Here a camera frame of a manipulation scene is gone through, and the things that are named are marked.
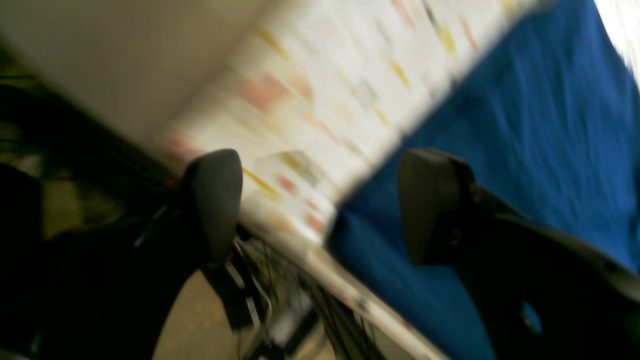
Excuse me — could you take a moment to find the dark blue t-shirt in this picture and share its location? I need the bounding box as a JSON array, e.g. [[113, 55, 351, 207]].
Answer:
[[329, 0, 639, 360]]

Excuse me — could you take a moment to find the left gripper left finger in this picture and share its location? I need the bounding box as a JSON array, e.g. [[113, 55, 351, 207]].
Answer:
[[0, 149, 243, 360]]

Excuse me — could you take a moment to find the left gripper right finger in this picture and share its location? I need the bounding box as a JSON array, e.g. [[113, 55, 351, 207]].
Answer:
[[398, 148, 640, 360]]

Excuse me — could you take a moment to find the terrazzo patterned table cloth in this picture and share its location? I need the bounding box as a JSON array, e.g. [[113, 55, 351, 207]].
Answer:
[[161, 0, 540, 360]]

